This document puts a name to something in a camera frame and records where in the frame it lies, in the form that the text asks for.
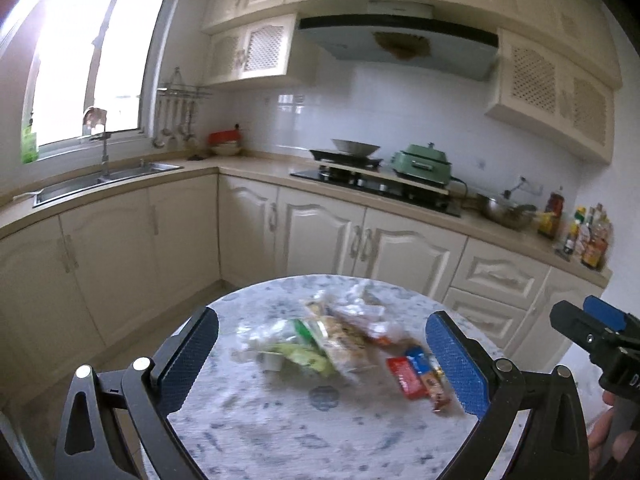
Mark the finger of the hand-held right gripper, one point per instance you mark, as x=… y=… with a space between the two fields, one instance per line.
x=602 y=311
x=570 y=322

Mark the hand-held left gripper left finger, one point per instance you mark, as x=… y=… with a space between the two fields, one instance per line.
x=192 y=355

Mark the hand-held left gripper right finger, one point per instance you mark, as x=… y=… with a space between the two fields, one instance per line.
x=457 y=365

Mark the person's right hand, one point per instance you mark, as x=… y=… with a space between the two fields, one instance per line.
x=602 y=440

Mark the brown snack wrapper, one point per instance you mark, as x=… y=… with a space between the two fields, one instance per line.
x=437 y=391

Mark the blue snack wrapper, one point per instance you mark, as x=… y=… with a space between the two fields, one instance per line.
x=418 y=360

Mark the red snack wrapper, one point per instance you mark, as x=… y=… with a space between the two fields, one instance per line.
x=405 y=377

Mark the row of condiment bottles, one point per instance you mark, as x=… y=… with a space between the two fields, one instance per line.
x=590 y=240

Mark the clear bag with green print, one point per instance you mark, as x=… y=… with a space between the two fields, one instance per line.
x=270 y=345

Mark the clear packet with reddish contents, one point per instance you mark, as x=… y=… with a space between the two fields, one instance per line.
x=382 y=332

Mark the large red capped bottle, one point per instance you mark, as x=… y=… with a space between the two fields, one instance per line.
x=552 y=212

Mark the clear packet of nuts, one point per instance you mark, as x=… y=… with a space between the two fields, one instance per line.
x=345 y=347

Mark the crumpled clear plastic bag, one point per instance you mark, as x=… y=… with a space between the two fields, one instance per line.
x=350 y=297

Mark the steel pot with lid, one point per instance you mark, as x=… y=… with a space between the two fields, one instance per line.
x=505 y=210

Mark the cream lower kitchen cabinets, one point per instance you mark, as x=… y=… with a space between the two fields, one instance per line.
x=310 y=240

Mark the black gas stove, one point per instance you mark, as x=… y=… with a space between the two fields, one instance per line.
x=375 y=187

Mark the steel sink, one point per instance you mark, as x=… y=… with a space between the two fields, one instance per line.
x=100 y=181

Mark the green electric cooker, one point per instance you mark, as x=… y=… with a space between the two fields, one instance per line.
x=425 y=162

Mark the hanging steel utensil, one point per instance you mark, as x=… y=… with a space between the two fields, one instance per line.
x=172 y=117
x=183 y=122
x=160 y=130
x=192 y=122

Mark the black griddle pan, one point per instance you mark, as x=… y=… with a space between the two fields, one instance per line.
x=345 y=158

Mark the steel wok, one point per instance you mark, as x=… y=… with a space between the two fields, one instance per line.
x=355 y=146

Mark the green bottle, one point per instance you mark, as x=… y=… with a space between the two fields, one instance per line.
x=29 y=145

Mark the kitchen window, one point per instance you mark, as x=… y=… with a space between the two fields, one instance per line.
x=75 y=60

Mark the range hood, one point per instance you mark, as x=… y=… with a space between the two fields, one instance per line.
x=400 y=45

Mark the white wall socket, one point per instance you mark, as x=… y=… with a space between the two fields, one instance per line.
x=530 y=187

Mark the cream lattice wall cabinet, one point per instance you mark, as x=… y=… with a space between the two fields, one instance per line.
x=535 y=85
x=235 y=55

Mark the wall utensil rack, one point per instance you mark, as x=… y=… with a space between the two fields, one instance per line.
x=182 y=91

